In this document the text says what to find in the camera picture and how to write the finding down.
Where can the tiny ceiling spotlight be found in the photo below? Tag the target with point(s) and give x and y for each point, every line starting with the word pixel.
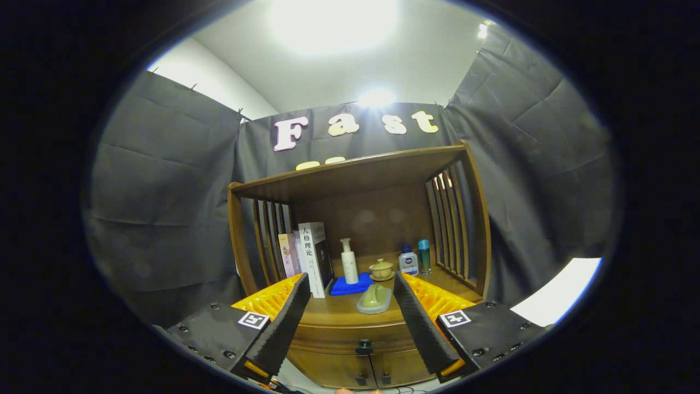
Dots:
pixel 484 28

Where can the brown wooden cabinet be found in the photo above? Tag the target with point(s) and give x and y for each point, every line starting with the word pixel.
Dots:
pixel 383 219

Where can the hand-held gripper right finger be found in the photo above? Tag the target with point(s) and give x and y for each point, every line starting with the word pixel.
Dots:
pixel 421 328

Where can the green soap bar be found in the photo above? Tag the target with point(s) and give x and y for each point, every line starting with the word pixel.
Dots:
pixel 374 295

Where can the black backdrop cloth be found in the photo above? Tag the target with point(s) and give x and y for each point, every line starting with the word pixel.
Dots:
pixel 164 191

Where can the brown wooden drawer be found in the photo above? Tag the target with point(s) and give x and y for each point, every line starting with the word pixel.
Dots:
pixel 339 336

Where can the pink purple book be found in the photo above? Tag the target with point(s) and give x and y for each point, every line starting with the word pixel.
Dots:
pixel 289 254

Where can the wooden cabinet door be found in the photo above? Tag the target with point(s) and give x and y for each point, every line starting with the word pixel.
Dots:
pixel 328 369
pixel 402 366

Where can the large ceiling light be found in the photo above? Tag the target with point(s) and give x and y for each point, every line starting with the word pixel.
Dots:
pixel 333 22

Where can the white book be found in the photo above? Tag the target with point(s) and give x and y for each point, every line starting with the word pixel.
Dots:
pixel 311 257

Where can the white lotion bottle blue cap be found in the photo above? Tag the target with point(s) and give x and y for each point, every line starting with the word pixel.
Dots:
pixel 408 262

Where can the teal slim bottle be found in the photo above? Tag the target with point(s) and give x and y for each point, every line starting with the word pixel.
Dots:
pixel 424 257

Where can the yellow lidded teacup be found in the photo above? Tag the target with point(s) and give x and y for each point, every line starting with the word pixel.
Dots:
pixel 381 269

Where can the white pump bottle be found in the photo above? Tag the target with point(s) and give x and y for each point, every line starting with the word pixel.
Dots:
pixel 349 268

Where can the wooden countertop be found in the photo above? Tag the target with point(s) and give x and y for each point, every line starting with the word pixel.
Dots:
pixel 339 312

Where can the white flat panel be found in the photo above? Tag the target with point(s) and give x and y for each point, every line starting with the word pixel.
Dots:
pixel 558 293

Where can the small ceiling light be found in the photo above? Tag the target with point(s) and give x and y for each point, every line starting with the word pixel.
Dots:
pixel 376 97

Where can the blue folded cloth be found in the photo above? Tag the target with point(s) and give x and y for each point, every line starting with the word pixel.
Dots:
pixel 344 287

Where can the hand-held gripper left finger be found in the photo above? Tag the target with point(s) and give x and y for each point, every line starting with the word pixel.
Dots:
pixel 284 323

